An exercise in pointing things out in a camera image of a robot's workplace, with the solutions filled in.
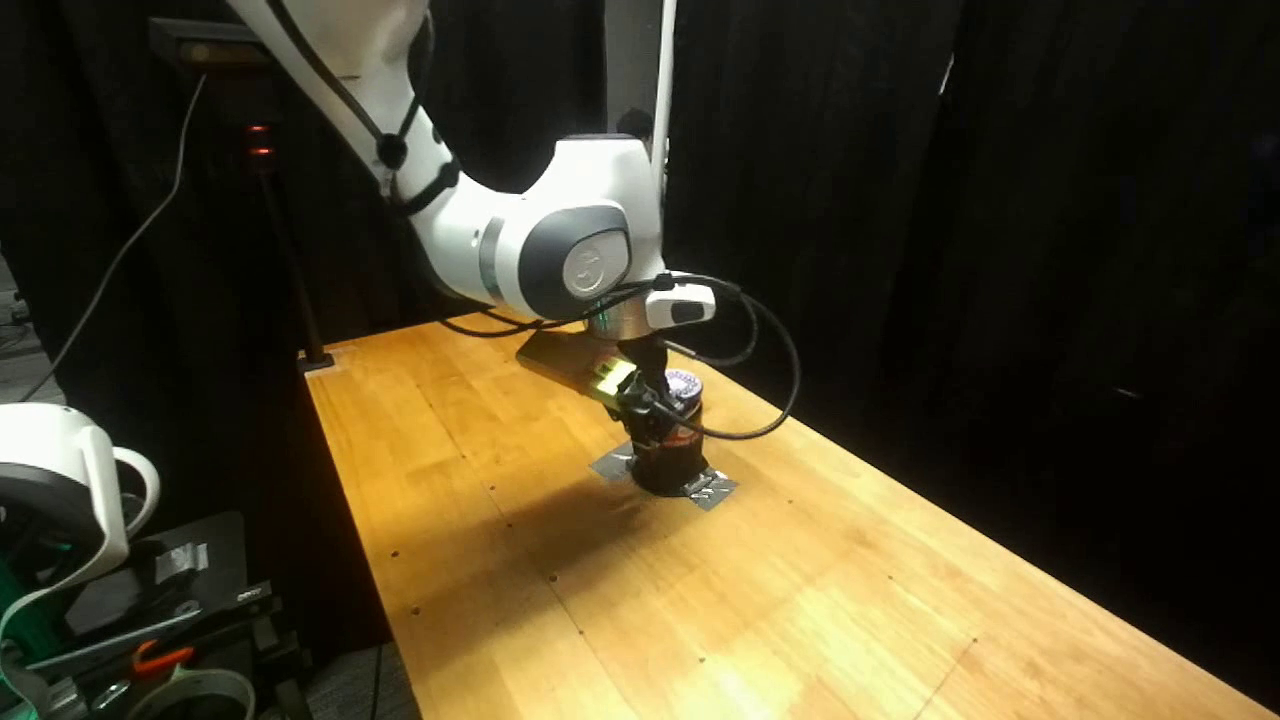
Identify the grey square coaster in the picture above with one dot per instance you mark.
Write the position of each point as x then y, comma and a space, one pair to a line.
709, 490

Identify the white tape roll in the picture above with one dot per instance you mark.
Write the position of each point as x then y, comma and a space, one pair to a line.
202, 685

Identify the grey tape patch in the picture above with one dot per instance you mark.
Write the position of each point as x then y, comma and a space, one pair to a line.
181, 561

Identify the white rounded device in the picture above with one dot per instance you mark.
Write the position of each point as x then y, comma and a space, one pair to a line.
60, 482

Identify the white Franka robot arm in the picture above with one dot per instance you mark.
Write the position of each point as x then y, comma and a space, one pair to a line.
482, 242

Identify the black equipment case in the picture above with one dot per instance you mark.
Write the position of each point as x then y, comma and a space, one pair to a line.
202, 605

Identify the black tripod stand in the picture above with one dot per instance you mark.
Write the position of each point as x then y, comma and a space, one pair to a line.
286, 254

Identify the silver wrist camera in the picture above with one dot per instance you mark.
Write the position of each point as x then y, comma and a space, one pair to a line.
683, 306

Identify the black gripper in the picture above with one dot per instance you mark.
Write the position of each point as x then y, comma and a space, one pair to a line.
640, 373

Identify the dark mounted camera box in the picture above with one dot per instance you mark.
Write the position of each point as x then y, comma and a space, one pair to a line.
205, 41

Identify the silver tape piece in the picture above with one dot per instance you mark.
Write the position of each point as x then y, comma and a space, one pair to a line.
613, 461

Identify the white metal pole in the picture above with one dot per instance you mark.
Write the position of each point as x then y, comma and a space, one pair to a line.
662, 66

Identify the orange rubber band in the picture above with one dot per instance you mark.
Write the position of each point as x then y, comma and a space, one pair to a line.
673, 436

